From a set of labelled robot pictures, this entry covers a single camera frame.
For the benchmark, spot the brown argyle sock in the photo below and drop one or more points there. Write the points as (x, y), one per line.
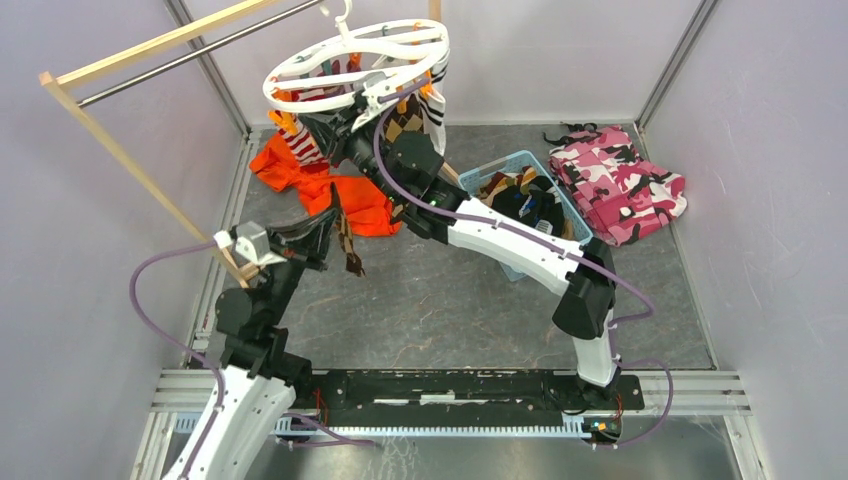
(407, 116)
(354, 263)

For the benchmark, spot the red white striped sock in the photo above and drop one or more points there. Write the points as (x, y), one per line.
(299, 141)

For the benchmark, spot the orange cloth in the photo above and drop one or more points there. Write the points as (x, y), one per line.
(368, 210)

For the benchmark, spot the black grey sock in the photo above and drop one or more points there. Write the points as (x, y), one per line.
(535, 204)

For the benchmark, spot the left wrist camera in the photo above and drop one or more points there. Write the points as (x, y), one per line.
(251, 242)

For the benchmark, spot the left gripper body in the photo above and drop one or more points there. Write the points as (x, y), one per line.
(283, 242)

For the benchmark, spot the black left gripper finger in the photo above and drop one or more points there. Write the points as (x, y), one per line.
(312, 257)
(317, 226)

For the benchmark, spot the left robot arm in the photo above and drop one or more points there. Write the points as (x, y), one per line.
(257, 379)

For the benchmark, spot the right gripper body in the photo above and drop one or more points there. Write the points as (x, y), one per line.
(348, 143)

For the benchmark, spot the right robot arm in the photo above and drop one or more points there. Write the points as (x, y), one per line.
(406, 169)

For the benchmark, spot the white round clip hanger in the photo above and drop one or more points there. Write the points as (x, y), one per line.
(321, 77)

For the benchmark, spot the metal hanging rod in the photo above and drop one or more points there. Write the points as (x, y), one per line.
(200, 53)

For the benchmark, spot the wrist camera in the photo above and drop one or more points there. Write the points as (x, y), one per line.
(375, 93)
(251, 242)

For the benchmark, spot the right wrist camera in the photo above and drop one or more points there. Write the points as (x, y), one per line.
(375, 93)

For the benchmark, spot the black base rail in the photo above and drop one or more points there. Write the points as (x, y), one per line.
(456, 404)

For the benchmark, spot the pink camouflage trousers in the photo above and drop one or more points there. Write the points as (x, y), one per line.
(622, 196)

